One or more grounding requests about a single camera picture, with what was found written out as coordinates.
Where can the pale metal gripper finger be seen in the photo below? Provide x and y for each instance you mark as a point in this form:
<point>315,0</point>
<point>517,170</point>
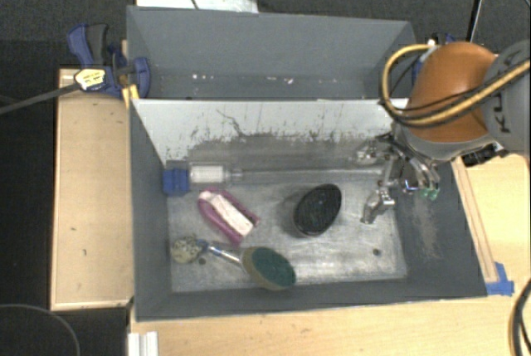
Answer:
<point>371,153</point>
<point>379,205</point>

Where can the black oval bowl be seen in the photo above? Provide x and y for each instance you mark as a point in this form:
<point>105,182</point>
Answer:
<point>317,210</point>

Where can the green round scrub brush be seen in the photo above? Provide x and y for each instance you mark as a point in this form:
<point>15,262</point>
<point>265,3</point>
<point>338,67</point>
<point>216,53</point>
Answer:
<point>271,267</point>

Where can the grey metal bin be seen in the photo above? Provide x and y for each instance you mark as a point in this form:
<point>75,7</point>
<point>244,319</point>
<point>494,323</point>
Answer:
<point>265,55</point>

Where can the pink and white U-shaped thing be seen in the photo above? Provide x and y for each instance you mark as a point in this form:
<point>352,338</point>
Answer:
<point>230,215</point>

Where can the clear tube with blue cap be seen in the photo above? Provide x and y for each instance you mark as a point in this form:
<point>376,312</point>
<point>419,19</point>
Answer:
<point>207,174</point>

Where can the speckled beige ball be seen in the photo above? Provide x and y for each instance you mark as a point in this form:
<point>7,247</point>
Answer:
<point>186,250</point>

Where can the pale wood board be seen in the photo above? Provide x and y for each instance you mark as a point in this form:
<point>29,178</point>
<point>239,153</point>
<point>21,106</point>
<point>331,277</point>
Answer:
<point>91,188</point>

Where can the black cylinder on white bracket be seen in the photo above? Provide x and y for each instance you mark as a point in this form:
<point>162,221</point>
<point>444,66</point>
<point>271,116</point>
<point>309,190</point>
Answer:
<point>479,157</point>

